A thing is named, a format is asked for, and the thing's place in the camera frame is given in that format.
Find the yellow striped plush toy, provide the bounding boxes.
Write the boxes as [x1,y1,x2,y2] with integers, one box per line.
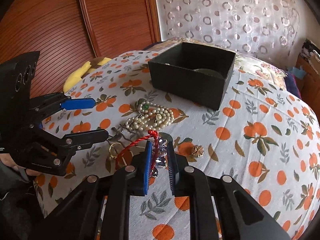
[63,57,111,93]

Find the wooden side cabinet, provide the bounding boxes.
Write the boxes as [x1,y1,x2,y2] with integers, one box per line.
[296,55,320,119]

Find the black open jewelry box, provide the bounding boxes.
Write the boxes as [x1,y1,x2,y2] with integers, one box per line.
[148,42,236,111]

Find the sheer circle pattern curtain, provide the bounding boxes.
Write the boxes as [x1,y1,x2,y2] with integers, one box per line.
[156,0,300,66]

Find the red cord crystal pendant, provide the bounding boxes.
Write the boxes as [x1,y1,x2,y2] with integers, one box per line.
[115,129,160,177]

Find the pile of papers and boxes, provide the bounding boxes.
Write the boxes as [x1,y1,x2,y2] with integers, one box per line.
[300,39,319,72]

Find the bronze flower brooch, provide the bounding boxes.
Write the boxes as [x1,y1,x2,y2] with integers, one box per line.
[191,145,204,158]

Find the white pearl necklace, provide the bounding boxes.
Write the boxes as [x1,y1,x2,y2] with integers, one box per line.
[125,101,175,132]

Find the wooden louvered wardrobe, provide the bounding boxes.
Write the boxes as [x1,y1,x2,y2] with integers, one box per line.
[1,0,161,97]

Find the person's left hand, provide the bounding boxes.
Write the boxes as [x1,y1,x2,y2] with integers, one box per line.
[0,153,42,176]

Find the dark blue blanket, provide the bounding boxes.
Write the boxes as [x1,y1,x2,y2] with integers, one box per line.
[284,72,301,99]

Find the orange print table cloth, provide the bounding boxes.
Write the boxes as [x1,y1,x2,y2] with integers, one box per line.
[34,51,319,239]

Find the gold pearl ring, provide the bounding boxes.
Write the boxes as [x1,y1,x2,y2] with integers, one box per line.
[107,142,124,160]

